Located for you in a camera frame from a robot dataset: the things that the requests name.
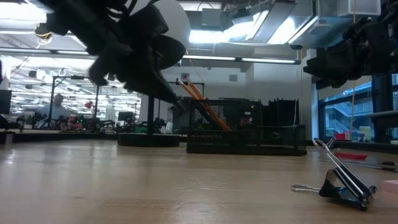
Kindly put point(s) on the pink sticky note pad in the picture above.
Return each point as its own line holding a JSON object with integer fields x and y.
{"x": 391, "y": 186}

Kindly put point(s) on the person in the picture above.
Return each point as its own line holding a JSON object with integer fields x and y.
{"x": 56, "y": 109}

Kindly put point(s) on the white globe table lamp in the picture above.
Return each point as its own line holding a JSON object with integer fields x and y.
{"x": 174, "y": 18}

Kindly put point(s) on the black binder clip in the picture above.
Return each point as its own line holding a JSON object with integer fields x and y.
{"x": 345, "y": 179}

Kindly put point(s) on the ceiling light strip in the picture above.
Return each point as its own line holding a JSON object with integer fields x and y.
{"x": 239, "y": 58}

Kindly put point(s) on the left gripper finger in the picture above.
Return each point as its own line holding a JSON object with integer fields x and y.
{"x": 155, "y": 85}

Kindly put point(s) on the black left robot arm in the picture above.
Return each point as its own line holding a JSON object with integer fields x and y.
{"x": 77, "y": 21}

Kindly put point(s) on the black aluminium rig frame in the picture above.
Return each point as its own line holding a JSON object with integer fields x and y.
{"x": 62, "y": 137}

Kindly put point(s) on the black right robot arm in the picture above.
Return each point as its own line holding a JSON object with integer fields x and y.
{"x": 391, "y": 12}

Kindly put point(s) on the orange pencil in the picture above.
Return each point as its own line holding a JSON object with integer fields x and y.
{"x": 202, "y": 96}
{"x": 189, "y": 91}

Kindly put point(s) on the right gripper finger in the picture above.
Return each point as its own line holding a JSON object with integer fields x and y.
{"x": 329, "y": 63}
{"x": 332, "y": 82}

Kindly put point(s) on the black mesh desk organizer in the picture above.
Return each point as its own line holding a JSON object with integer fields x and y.
{"x": 248, "y": 140}

